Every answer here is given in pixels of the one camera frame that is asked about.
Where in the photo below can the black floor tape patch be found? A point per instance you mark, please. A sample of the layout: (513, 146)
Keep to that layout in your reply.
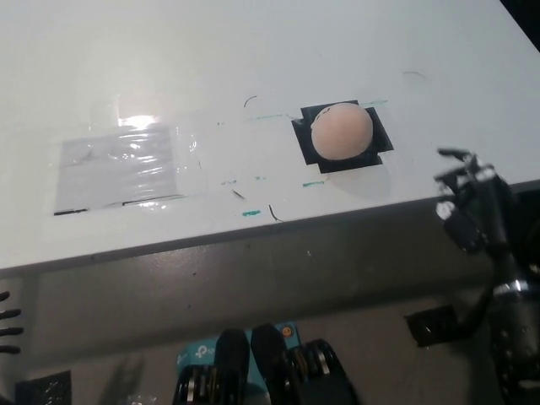
(430, 325)

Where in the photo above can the pink dumpling plush toy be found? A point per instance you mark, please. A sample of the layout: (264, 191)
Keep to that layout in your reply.
(342, 133)

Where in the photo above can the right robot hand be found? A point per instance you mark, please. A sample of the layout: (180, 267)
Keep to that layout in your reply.
(481, 198)

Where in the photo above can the black tape mask square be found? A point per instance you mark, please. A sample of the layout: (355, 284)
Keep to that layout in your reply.
(308, 143)

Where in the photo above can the clear plastic film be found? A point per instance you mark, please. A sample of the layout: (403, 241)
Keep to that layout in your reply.
(192, 139)

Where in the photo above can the teal router box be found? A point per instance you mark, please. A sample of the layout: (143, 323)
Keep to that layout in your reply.
(198, 352)

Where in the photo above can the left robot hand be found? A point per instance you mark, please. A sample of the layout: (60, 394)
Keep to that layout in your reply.
(8, 331)

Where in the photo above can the black mesh floor patch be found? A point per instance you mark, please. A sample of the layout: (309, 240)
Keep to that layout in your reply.
(42, 390)

